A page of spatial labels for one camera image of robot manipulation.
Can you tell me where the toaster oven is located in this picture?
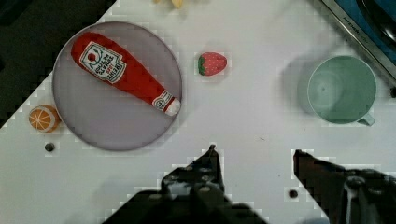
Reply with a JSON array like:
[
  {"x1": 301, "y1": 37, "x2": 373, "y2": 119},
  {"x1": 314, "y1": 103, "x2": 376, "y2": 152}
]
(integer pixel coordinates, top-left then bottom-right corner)
[{"x1": 314, "y1": 0, "x2": 396, "y2": 84}]

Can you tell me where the red plush ketchup bottle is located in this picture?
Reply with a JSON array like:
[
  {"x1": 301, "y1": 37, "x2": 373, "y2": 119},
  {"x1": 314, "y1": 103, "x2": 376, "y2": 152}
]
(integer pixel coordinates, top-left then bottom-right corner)
[{"x1": 71, "y1": 32, "x2": 181, "y2": 117}]

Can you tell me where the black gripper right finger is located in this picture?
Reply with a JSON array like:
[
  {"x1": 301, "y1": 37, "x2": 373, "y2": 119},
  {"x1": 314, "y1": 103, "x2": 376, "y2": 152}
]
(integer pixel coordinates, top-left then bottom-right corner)
[{"x1": 293, "y1": 149, "x2": 396, "y2": 224}]

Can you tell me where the plush orange slice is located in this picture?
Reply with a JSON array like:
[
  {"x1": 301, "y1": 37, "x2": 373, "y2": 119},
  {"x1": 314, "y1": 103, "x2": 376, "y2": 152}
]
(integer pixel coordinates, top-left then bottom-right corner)
[{"x1": 29, "y1": 105, "x2": 61, "y2": 133}]

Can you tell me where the plush strawberry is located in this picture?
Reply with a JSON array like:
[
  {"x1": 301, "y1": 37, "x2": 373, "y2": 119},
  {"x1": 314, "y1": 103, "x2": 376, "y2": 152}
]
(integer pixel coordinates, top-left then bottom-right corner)
[{"x1": 198, "y1": 52, "x2": 227, "y2": 77}]

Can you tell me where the grey round plate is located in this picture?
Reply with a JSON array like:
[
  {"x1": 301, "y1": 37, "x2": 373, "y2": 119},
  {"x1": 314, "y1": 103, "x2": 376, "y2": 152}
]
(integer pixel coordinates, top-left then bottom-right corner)
[{"x1": 52, "y1": 21, "x2": 183, "y2": 150}]

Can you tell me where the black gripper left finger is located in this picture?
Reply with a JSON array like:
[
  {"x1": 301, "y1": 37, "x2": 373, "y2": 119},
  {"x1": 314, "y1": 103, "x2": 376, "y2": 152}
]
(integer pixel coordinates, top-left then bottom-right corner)
[{"x1": 103, "y1": 146, "x2": 267, "y2": 224}]

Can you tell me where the plush banana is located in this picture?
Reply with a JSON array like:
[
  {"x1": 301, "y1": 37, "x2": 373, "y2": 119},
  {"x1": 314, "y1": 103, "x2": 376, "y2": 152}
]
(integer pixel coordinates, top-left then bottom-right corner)
[{"x1": 153, "y1": 0, "x2": 183, "y2": 8}]

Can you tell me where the green cup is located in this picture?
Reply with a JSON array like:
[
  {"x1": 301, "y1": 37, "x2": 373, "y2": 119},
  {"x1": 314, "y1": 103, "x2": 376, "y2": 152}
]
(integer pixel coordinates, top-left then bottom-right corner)
[{"x1": 297, "y1": 56, "x2": 377, "y2": 126}]

